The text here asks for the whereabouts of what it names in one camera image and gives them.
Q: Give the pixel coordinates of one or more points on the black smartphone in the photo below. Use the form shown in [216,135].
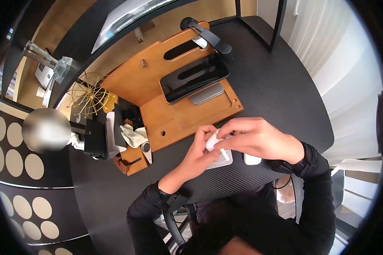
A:
[194,78]

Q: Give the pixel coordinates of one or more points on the person's right thumb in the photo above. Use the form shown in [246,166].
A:
[228,145]

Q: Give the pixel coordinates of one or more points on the person's body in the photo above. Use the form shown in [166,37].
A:
[242,223]

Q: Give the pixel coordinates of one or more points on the computer monitor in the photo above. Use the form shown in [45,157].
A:
[127,19]

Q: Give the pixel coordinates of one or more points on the black panel with beige dots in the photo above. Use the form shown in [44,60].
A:
[25,197]

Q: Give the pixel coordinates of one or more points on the white square pad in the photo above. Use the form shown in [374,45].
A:
[225,163]

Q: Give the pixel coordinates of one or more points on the white earbud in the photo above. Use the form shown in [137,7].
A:
[224,155]

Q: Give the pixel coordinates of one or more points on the person's right hand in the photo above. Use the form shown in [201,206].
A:
[264,140]

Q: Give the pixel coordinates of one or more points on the person's left hand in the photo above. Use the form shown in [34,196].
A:
[190,165]

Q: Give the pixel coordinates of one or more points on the grey flat slab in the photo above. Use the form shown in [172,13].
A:
[207,94]

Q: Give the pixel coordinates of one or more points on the person's left index finger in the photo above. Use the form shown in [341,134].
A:
[205,130]

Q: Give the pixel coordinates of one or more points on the white crumpled cloth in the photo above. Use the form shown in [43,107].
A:
[134,135]

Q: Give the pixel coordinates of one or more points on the person's right index finger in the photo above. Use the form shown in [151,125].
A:
[234,125]

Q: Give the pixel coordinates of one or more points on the small white rounded case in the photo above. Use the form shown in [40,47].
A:
[252,159]

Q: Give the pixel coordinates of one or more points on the white earbud case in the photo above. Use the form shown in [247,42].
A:
[211,142]

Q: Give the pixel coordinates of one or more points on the black box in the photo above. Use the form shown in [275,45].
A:
[96,140]

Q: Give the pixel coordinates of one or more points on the clear crystal trophy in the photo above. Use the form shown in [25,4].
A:
[48,60]

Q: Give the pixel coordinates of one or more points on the black metal frame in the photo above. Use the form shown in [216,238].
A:
[274,25]

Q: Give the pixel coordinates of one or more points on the white curtain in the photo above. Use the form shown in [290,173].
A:
[341,70]

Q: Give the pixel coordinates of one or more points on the black office chair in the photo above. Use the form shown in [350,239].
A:
[174,226]

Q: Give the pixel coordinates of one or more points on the wooden desk organizer stand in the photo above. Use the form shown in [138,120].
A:
[137,79]

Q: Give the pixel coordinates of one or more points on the person's left thumb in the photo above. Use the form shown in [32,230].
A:
[211,156]

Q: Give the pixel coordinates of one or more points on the black wrist band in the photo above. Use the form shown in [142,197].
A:
[285,165]
[172,198]

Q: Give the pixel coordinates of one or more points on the small brown wooden tray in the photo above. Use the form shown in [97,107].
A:
[132,162]

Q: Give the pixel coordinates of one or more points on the black and white key tool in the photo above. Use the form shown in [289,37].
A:
[147,151]

